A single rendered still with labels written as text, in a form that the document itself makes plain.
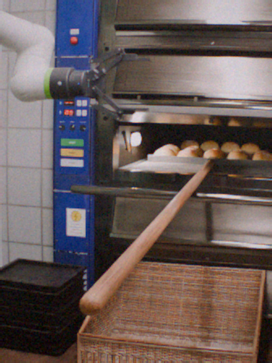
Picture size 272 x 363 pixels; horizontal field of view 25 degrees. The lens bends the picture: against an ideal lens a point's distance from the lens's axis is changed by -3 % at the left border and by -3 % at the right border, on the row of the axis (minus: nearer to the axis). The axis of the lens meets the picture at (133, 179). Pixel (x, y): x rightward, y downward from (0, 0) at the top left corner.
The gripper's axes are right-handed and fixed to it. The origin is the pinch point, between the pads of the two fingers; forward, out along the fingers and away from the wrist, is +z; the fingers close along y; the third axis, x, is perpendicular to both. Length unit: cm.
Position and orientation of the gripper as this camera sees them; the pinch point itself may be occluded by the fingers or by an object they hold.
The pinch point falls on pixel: (144, 84)
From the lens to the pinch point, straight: 166.7
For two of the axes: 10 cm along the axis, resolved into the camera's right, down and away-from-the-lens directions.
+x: -2.7, 1.2, -9.5
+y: -0.2, 9.9, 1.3
